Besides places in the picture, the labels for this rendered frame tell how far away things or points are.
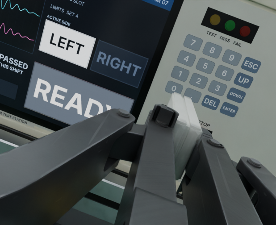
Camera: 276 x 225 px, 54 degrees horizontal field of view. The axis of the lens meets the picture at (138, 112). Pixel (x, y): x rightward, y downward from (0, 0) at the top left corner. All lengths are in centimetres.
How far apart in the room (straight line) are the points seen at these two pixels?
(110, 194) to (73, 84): 11
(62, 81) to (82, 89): 2
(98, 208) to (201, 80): 16
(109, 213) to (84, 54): 16
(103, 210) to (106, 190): 2
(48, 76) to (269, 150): 23
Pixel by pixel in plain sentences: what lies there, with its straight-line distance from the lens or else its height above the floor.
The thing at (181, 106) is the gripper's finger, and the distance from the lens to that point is 16.
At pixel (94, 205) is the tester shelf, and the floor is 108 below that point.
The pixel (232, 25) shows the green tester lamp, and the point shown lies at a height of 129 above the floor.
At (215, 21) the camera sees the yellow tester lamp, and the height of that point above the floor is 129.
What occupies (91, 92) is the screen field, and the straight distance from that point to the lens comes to 27.
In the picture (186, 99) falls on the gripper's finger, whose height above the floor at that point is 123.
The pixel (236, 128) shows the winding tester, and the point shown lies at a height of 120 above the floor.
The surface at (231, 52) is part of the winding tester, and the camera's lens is 26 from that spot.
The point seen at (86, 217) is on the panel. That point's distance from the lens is 50.
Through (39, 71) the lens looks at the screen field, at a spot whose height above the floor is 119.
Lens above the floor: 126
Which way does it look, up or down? 17 degrees down
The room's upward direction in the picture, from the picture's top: 21 degrees clockwise
